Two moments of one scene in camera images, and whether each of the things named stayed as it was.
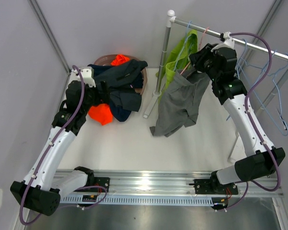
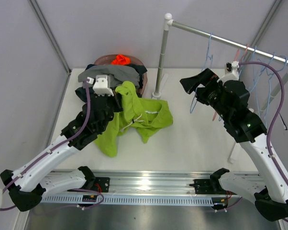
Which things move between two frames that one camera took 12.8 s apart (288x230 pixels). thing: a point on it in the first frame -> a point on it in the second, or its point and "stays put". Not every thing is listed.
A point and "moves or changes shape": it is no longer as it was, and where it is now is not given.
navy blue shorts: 120,114 moves or changes shape
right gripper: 197,59 -> 207,78
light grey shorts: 178,104 -> 117,74
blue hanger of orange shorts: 280,114 -> 284,67
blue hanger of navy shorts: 280,103 -> 255,82
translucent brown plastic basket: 106,60 stays put
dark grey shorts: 119,78 -> 139,68
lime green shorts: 178,58 -> 146,116
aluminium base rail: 149,182 stays put
